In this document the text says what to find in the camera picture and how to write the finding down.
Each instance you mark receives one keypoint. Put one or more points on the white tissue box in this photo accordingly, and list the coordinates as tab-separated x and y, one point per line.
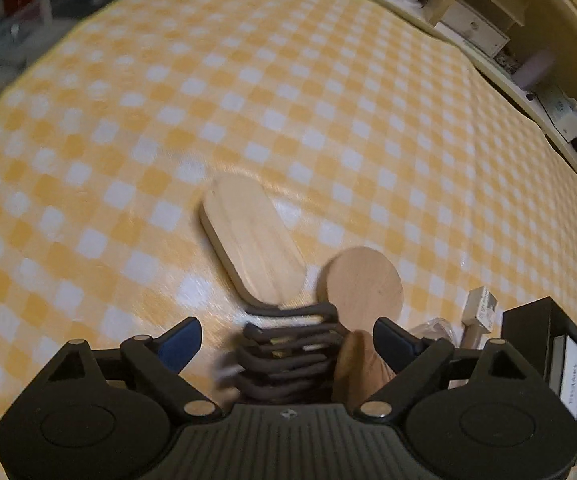
561	112

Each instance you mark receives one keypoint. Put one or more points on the white drawer box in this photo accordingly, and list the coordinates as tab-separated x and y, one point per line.
473	27

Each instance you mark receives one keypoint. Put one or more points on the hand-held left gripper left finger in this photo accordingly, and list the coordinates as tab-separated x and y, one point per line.
181	347

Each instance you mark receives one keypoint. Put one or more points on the yellow checkered tablecloth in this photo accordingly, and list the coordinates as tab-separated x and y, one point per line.
268	110

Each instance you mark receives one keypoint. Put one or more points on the small white plastic adapter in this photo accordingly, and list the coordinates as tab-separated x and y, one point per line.
479	310

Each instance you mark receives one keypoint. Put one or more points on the beige wooden headboard shelf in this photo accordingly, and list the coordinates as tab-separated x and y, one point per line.
543	10

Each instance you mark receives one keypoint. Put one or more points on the black cardboard box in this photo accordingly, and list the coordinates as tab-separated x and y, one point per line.
533	340

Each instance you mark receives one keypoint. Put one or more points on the clear plastic container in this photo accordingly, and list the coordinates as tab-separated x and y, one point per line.
436	330

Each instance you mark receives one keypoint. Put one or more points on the round bamboo lid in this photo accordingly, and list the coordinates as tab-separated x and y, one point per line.
361	370

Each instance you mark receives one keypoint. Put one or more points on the purple cup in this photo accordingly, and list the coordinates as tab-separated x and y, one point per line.
533	69

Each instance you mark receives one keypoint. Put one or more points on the round cork coaster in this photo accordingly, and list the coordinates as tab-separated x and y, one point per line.
363	285

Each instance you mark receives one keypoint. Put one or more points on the oval wooden board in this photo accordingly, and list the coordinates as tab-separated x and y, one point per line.
253	240

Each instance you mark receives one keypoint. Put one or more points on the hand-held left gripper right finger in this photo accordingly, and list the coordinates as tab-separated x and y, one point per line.
393	342

